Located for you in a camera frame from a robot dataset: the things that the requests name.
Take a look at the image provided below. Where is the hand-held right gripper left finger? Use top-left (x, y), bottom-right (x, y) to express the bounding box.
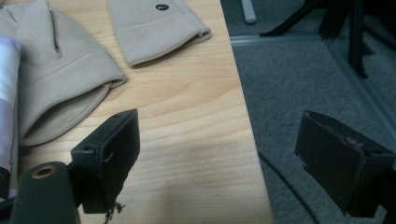
top-left (68, 108), bottom-right (141, 218)

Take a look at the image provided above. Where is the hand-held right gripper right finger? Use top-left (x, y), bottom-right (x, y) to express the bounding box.
top-left (294, 109), bottom-right (396, 218)

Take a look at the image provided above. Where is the beige knit glove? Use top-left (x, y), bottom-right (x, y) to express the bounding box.
top-left (106, 0), bottom-right (213, 67)
top-left (0, 0), bottom-right (128, 147)

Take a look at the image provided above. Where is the purple and white ski glove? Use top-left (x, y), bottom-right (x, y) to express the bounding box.
top-left (0, 36), bottom-right (22, 200)

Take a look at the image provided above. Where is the white metal stand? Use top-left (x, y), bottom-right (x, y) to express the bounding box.
top-left (240, 0), bottom-right (258, 25)

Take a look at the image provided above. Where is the black floor cable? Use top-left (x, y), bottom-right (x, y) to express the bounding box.
top-left (257, 151), bottom-right (317, 224)

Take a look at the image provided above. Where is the silver floor rail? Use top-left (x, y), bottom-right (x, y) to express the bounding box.
top-left (229, 34), bottom-right (322, 48)

